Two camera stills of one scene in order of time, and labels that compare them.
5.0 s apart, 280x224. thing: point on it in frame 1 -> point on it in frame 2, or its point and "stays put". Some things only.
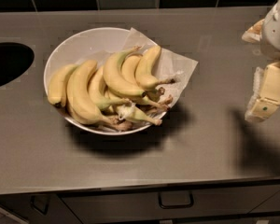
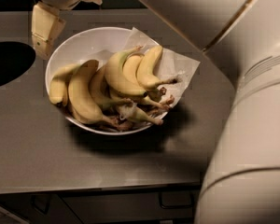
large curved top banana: [113, 74] stays put
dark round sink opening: [8, 60] stays put
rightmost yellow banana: [145, 69] stays put
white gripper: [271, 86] -> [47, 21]
